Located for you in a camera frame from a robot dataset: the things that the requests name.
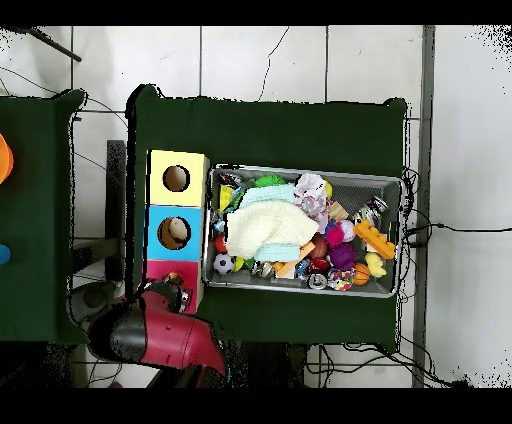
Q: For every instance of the cream waffle cloth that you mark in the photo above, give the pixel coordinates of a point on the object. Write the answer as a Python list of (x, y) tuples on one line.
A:
[(268, 226)]

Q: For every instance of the long orange toy brick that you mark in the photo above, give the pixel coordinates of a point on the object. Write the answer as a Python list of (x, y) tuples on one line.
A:
[(296, 262)]

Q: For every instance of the brown plush animal toy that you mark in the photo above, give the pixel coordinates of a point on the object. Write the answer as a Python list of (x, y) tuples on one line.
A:
[(174, 277)]

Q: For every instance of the wooden box three holes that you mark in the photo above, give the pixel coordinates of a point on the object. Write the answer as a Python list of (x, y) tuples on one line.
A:
[(188, 196)]

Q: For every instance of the shallow mesh bin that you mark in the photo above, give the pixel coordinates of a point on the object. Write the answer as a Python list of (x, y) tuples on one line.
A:
[(360, 188)]

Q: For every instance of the mint waffle cloth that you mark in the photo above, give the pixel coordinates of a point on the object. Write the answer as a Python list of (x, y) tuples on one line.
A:
[(268, 194)]

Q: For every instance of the green spiky ball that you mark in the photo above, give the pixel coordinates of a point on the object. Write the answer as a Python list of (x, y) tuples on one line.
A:
[(270, 181)]

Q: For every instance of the crumpled printed white wrapper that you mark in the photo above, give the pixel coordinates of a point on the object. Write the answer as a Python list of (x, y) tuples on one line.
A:
[(312, 196)]

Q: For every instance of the small soccer ball toy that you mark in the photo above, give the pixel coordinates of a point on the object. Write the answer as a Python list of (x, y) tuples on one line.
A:
[(223, 264)]

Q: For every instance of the white baseball toy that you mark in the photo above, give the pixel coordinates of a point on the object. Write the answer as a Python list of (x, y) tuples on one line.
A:
[(348, 231)]

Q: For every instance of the purple spiky ball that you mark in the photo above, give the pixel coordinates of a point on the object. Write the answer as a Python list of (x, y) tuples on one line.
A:
[(343, 256)]

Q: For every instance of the small basketball toy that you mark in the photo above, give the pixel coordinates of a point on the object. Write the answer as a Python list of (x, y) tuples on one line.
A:
[(362, 274)]

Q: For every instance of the large orange toy brick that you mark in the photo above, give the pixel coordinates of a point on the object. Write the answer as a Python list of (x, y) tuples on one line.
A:
[(376, 240)]

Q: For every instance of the yellow plush toy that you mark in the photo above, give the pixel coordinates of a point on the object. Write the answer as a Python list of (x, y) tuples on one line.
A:
[(375, 264)]

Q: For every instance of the black upright panel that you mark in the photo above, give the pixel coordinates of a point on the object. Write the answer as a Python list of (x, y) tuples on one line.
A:
[(116, 200)]

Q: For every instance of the green cloth side table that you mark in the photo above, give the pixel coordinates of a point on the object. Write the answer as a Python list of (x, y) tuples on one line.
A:
[(32, 220)]

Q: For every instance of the blue round object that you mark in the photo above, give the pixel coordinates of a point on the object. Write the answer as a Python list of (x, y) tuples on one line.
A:
[(4, 254)]

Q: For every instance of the orange round object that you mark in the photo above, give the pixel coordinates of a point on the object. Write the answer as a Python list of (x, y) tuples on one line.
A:
[(4, 160)]

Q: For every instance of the thin dark rod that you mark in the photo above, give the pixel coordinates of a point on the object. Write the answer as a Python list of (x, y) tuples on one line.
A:
[(52, 46)]

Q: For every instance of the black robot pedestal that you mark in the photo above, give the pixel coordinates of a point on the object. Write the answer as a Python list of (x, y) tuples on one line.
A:
[(272, 364)]

